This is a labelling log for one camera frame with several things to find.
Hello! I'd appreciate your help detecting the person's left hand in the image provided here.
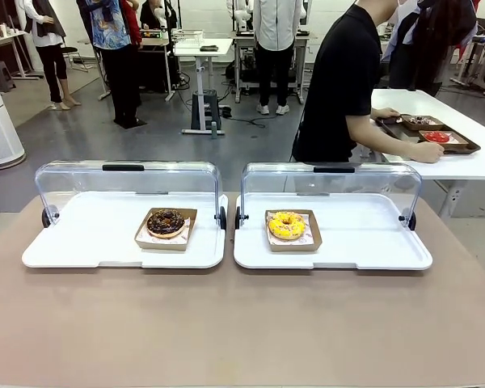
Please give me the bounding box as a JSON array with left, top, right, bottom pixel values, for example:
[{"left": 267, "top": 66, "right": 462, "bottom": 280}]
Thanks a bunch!
[{"left": 373, "top": 106, "right": 402, "bottom": 124}]

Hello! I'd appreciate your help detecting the person's right hand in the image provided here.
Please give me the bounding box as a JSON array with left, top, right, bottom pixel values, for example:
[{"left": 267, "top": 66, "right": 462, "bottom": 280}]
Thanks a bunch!
[{"left": 411, "top": 141, "right": 447, "bottom": 165}]

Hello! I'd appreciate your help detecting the brown serving tray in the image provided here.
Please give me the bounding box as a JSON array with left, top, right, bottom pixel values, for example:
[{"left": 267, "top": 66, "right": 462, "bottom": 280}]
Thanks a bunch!
[{"left": 374, "top": 113, "right": 483, "bottom": 157}]

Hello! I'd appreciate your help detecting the cardboard box of dark sprinkled donut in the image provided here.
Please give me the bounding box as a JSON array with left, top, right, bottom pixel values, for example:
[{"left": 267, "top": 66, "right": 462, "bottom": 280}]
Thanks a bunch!
[{"left": 401, "top": 114, "right": 445, "bottom": 132}]

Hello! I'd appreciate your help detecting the cardboard box of red donut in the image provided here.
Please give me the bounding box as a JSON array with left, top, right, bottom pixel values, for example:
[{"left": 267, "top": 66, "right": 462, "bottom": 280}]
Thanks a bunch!
[{"left": 418, "top": 129, "right": 470, "bottom": 148}]

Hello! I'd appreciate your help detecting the person's right forearm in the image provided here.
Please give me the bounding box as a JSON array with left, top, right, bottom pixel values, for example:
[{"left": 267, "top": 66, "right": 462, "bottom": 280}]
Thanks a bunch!
[{"left": 345, "top": 114, "right": 420, "bottom": 161}]

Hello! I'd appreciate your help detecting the person in black shirt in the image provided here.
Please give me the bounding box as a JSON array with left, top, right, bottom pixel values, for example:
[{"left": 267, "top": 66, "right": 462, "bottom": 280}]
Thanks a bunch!
[{"left": 291, "top": 0, "right": 401, "bottom": 163}]

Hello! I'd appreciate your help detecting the cardboard box of yellow donut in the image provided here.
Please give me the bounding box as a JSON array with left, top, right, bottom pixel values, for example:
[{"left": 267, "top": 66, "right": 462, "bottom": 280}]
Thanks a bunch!
[{"left": 265, "top": 209, "right": 323, "bottom": 254}]

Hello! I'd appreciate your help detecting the printed paper under yellow donut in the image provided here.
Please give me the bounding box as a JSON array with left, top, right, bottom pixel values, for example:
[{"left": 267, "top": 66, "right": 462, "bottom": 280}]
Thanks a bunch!
[{"left": 268, "top": 220, "right": 314, "bottom": 247}]

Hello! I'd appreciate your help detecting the yellow sprinkled donut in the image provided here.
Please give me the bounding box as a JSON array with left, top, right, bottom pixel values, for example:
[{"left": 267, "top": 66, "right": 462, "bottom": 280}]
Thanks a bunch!
[{"left": 268, "top": 211, "right": 307, "bottom": 243}]

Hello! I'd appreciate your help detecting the printed paper under chocolate donut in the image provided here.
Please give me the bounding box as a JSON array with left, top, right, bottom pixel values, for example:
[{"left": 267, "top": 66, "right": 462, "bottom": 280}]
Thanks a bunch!
[{"left": 143, "top": 217, "right": 192, "bottom": 246}]

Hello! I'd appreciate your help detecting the cardboard box of chocolate donut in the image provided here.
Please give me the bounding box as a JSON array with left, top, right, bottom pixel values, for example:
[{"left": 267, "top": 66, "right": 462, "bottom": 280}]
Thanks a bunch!
[{"left": 134, "top": 207, "right": 198, "bottom": 252}]

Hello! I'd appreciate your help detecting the chocolate donut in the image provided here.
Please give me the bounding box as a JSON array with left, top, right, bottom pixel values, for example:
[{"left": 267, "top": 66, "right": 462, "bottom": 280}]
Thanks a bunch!
[{"left": 146, "top": 209, "right": 186, "bottom": 238}]

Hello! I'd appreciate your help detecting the white side table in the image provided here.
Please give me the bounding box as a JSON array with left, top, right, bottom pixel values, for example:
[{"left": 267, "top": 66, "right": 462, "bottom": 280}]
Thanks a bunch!
[{"left": 359, "top": 88, "right": 485, "bottom": 219}]

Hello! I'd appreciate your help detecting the clear display lid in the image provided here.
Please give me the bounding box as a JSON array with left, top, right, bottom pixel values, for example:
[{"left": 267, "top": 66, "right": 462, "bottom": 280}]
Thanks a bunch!
[
  {"left": 234, "top": 162, "right": 424, "bottom": 232},
  {"left": 35, "top": 160, "right": 228, "bottom": 232}
]

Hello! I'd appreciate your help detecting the white display tray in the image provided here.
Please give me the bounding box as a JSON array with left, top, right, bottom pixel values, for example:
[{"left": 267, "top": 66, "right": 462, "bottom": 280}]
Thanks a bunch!
[
  {"left": 22, "top": 192, "right": 230, "bottom": 270},
  {"left": 233, "top": 192, "right": 434, "bottom": 271}
]

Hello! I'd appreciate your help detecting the bystander in white jacket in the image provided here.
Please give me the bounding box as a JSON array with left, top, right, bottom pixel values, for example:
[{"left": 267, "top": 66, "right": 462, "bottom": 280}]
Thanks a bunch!
[{"left": 251, "top": 0, "right": 306, "bottom": 116}]

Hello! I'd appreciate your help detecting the grey step stool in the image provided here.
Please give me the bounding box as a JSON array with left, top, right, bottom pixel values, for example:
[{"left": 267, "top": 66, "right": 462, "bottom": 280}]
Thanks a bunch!
[{"left": 190, "top": 89, "right": 224, "bottom": 135}]

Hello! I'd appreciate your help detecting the white background desk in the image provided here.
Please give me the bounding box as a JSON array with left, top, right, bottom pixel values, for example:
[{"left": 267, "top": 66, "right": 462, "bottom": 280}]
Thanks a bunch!
[{"left": 173, "top": 37, "right": 234, "bottom": 137}]

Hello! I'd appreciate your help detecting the bystander in blue patterned shirt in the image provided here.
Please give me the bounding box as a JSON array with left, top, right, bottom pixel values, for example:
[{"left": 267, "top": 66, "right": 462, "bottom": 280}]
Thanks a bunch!
[{"left": 75, "top": 0, "right": 143, "bottom": 129}]

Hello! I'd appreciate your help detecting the bystander in dark vest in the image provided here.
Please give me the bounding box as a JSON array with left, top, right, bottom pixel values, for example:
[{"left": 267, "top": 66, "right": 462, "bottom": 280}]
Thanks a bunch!
[{"left": 23, "top": 0, "right": 83, "bottom": 112}]

